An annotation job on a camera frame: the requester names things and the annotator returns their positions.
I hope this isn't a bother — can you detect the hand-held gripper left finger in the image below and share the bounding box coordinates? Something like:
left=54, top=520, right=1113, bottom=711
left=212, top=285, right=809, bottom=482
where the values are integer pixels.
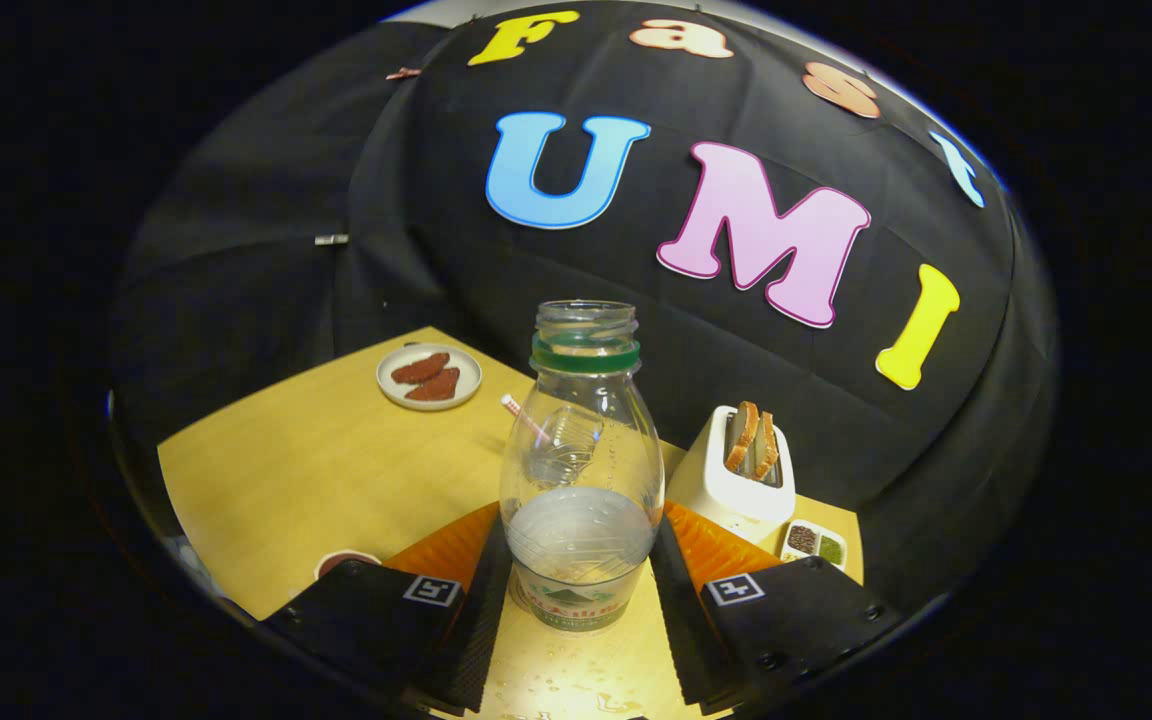
left=266, top=503, right=515, bottom=716

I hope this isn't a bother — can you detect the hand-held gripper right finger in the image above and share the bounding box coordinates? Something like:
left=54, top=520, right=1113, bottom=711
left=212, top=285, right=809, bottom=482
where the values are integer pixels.
left=648, top=500, right=902, bottom=716

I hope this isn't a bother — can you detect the clear plastic juice bottle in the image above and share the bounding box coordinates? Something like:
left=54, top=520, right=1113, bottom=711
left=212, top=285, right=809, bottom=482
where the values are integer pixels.
left=499, top=300, right=665, bottom=633

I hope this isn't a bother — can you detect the beige cup with wooden handle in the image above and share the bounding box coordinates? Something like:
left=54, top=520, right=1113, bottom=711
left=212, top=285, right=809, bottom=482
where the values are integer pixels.
left=314, top=549, right=383, bottom=581

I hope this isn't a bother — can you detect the white toaster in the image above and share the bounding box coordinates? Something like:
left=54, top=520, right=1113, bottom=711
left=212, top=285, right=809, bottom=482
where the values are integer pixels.
left=666, top=403, right=797, bottom=546

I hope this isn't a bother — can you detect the white divided bean dish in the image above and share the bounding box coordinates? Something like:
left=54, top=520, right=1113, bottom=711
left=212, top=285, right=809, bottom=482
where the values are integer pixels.
left=779, top=519, right=849, bottom=571

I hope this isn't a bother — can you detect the toasted bread slice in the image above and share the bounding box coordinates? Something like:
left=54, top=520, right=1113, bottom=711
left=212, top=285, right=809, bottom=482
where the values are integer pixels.
left=725, top=401, right=760, bottom=473
left=754, top=412, right=780, bottom=479

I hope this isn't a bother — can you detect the red striped straw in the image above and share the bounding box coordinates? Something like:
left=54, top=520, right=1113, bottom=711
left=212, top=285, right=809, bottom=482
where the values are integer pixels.
left=500, top=393, right=552, bottom=446

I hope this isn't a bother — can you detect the wooden table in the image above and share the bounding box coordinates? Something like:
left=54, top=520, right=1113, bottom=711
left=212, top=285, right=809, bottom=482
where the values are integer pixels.
left=156, top=326, right=865, bottom=720

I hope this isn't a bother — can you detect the red sausage piece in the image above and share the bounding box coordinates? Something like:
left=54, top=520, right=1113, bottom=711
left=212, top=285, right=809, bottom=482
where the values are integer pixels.
left=392, top=352, right=451, bottom=385
left=405, top=367, right=461, bottom=403

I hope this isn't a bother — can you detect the white round plate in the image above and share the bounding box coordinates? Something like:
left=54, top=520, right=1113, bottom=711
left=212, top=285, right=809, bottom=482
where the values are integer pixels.
left=376, top=343, right=483, bottom=412

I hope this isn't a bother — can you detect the black backdrop cloth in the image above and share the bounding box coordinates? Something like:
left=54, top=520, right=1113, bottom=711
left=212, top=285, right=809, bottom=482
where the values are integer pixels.
left=108, top=0, right=1059, bottom=611

